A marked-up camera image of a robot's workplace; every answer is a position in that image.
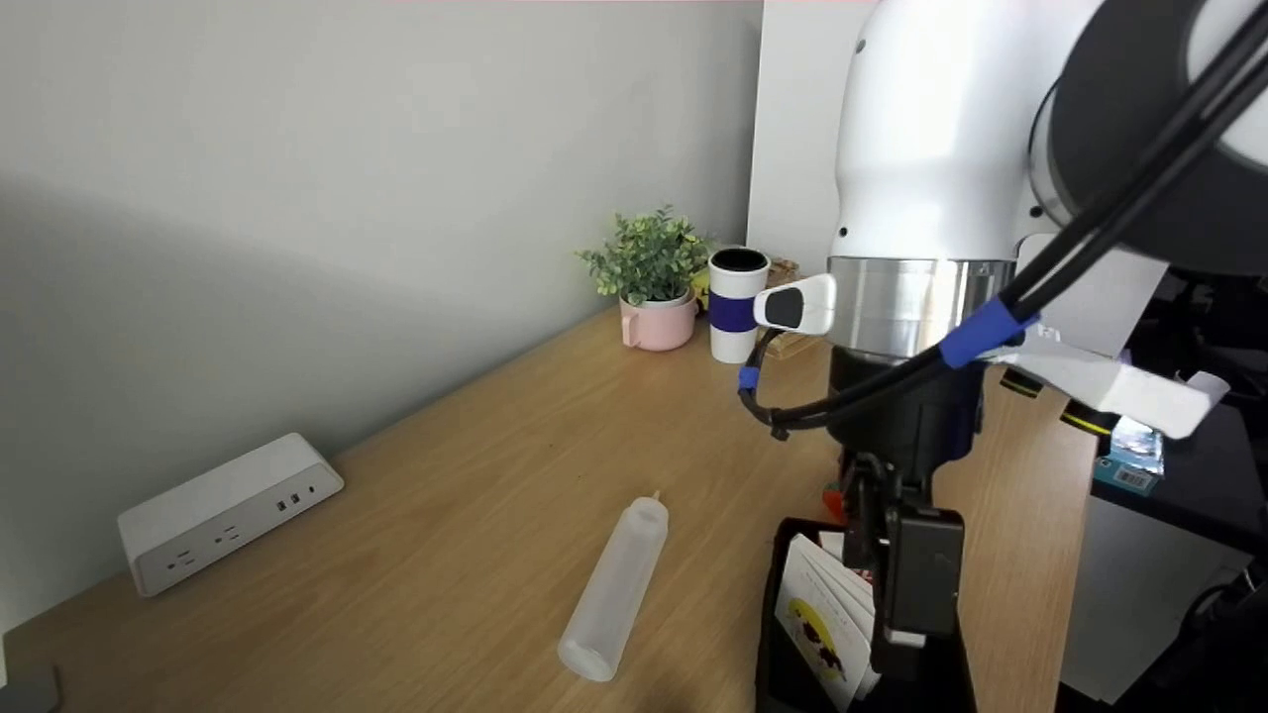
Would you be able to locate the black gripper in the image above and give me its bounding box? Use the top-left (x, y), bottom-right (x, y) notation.
top-left (833, 352), bottom-right (990, 635)

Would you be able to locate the black box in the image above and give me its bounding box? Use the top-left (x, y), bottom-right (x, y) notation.
top-left (753, 509), bottom-right (982, 713)

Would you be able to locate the white power strip box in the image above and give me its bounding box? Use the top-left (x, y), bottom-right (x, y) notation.
top-left (113, 429), bottom-right (350, 602)

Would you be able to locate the translucent squeeze bottle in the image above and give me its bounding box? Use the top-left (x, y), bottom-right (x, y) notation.
top-left (554, 491), bottom-right (675, 685)

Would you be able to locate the white cup with blue sleeve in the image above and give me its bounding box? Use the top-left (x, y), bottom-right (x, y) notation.
top-left (706, 247), bottom-right (774, 368)

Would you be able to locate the black side table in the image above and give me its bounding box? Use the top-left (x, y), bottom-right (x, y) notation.
top-left (1089, 390), bottom-right (1268, 558)

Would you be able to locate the green plant in pink pot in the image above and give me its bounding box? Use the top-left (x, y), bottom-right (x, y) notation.
top-left (576, 206), bottom-right (712, 352)

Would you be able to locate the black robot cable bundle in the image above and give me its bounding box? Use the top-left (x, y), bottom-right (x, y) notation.
top-left (731, 0), bottom-right (1268, 449)

